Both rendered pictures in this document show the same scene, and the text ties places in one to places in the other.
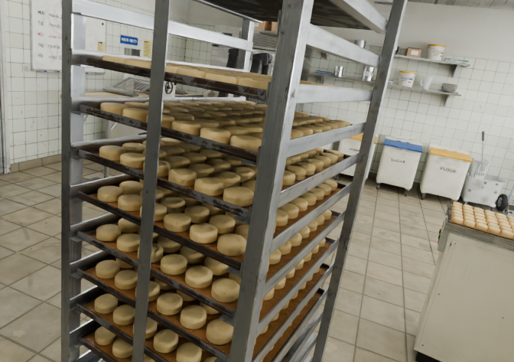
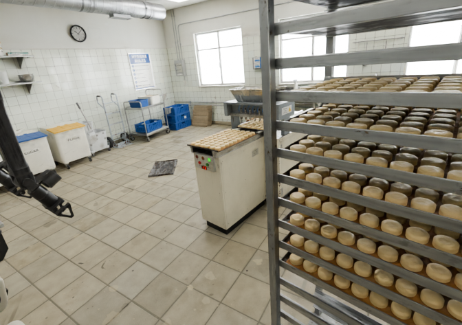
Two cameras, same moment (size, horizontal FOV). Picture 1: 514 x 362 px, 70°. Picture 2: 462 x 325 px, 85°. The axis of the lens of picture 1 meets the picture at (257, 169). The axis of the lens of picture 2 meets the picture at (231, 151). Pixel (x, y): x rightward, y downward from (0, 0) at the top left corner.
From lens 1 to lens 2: 1.46 m
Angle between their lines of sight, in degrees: 70
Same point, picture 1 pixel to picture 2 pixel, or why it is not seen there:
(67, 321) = not seen: outside the picture
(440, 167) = (67, 139)
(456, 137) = (54, 114)
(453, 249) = (222, 165)
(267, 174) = not seen: outside the picture
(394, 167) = (31, 158)
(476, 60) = (32, 51)
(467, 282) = (232, 176)
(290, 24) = not seen: outside the picture
